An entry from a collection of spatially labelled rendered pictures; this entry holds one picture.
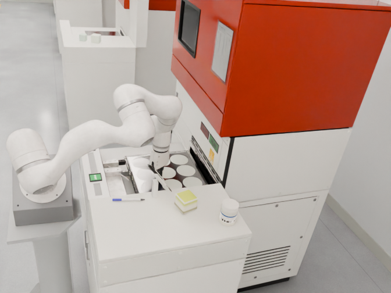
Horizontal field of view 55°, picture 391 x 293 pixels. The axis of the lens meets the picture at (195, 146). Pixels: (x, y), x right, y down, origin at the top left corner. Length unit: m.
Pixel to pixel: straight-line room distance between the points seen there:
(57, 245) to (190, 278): 0.66
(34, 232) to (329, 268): 2.06
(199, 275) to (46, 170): 0.77
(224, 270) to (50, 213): 0.80
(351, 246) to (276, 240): 1.04
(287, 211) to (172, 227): 0.85
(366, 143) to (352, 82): 1.29
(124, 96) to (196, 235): 0.62
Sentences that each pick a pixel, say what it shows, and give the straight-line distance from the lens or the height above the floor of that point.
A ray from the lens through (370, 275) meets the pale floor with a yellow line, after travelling 3.12.
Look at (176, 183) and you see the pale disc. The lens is 1.89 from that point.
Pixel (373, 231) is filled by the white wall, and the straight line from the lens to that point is 3.25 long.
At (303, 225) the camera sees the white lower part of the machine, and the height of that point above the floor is 0.56.
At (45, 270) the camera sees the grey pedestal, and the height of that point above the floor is 0.50.
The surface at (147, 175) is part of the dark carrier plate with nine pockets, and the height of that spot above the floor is 0.90.
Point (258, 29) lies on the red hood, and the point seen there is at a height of 1.70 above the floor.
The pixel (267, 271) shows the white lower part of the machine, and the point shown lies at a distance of 2.54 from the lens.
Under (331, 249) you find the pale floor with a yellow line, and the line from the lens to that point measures 3.16.
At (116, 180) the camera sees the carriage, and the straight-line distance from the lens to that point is 1.93.
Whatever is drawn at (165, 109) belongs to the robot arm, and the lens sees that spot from 1.37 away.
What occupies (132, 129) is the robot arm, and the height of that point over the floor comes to 1.41.
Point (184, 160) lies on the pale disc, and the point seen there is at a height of 0.90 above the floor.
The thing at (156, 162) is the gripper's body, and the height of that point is 1.02.
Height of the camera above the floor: 2.05
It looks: 32 degrees down
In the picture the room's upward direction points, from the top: 8 degrees clockwise
